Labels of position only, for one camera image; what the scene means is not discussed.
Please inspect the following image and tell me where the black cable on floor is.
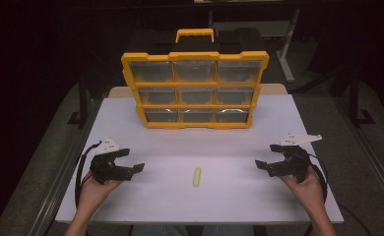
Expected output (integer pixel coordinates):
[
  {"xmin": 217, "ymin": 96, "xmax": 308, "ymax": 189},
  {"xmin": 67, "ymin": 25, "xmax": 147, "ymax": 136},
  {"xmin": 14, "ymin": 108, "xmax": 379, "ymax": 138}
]
[{"xmin": 336, "ymin": 203, "xmax": 375, "ymax": 236}]

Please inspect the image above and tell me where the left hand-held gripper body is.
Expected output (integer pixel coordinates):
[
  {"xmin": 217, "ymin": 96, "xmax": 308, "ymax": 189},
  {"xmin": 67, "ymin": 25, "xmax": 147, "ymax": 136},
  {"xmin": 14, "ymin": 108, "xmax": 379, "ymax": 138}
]
[{"xmin": 89, "ymin": 137, "xmax": 122, "ymax": 185}]

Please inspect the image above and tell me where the person's left hand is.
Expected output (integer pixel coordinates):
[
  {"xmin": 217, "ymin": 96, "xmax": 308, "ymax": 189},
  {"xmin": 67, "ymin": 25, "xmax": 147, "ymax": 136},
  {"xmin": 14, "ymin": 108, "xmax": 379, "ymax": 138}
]
[{"xmin": 77, "ymin": 170, "xmax": 124, "ymax": 211}]

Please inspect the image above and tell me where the person's right hand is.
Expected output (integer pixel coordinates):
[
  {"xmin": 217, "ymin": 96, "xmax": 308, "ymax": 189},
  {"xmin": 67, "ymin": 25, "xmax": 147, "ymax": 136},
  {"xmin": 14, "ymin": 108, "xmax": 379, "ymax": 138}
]
[{"xmin": 280, "ymin": 165, "xmax": 327, "ymax": 214}]

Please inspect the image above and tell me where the small yellow plastic wall plug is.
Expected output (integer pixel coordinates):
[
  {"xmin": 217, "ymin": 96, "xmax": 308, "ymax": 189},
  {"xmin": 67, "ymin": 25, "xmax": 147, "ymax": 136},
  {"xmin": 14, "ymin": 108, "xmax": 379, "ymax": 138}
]
[{"xmin": 193, "ymin": 166, "xmax": 202, "ymax": 188}]

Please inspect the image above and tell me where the clear pull-out plastic drawer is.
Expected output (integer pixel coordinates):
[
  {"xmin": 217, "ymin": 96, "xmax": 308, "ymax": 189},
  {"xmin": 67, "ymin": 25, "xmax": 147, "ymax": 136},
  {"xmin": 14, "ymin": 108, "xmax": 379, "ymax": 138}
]
[{"xmin": 177, "ymin": 88, "xmax": 215, "ymax": 105}]

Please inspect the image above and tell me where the black metal stand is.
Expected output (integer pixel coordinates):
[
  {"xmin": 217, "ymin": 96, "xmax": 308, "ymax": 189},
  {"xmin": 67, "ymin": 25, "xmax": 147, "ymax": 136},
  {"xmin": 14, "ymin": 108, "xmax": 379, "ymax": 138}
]
[
  {"xmin": 67, "ymin": 82, "xmax": 91, "ymax": 129},
  {"xmin": 348, "ymin": 70, "xmax": 376, "ymax": 128}
]

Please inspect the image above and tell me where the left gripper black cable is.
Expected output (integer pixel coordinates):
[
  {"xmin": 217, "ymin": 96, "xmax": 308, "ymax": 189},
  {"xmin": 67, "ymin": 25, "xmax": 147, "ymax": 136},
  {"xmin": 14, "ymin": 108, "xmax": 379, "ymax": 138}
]
[{"xmin": 74, "ymin": 142, "xmax": 102, "ymax": 210}]

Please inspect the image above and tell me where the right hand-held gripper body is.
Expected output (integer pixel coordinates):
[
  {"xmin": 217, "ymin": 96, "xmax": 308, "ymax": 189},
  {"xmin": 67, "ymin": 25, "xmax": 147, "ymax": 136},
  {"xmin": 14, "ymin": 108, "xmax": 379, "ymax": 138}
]
[{"xmin": 276, "ymin": 133, "xmax": 323, "ymax": 183}]

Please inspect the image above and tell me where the grid of clear bins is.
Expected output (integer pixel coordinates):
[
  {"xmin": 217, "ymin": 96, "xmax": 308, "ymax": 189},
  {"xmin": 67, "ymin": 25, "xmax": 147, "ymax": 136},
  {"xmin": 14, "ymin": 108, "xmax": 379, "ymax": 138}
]
[{"xmin": 129, "ymin": 60, "xmax": 263, "ymax": 124}]

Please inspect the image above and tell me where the aluminium floor rail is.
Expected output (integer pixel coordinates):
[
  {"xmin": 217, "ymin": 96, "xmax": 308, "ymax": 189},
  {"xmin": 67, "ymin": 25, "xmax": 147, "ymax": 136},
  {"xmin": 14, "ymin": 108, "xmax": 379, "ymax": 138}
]
[
  {"xmin": 334, "ymin": 97, "xmax": 384, "ymax": 210},
  {"xmin": 26, "ymin": 97, "xmax": 102, "ymax": 236}
]

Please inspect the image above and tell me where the yellow and black organizer cabinet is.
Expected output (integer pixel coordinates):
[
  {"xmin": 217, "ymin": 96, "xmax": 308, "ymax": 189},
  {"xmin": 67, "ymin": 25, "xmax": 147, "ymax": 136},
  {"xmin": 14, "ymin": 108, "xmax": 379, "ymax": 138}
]
[{"xmin": 120, "ymin": 28, "xmax": 271, "ymax": 130}]

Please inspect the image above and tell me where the white metal desk frame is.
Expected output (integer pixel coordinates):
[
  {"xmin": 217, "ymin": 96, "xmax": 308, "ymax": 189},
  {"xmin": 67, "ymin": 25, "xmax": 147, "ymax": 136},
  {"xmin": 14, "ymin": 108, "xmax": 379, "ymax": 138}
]
[{"xmin": 208, "ymin": 8, "xmax": 301, "ymax": 83}]

